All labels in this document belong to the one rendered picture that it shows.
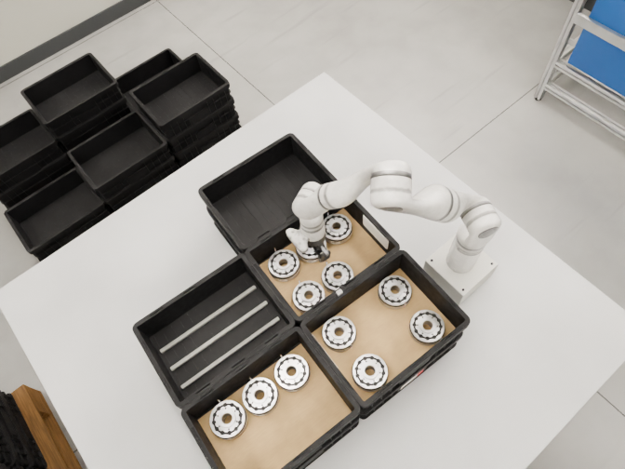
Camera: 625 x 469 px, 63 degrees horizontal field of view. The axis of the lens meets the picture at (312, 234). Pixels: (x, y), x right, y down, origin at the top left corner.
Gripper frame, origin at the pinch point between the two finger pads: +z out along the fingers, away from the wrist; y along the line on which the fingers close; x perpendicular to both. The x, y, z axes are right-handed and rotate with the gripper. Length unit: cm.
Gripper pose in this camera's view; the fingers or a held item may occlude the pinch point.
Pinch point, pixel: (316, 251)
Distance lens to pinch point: 165.9
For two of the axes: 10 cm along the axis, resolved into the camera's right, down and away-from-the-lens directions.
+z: 0.7, 4.8, 8.7
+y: -6.0, -6.8, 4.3
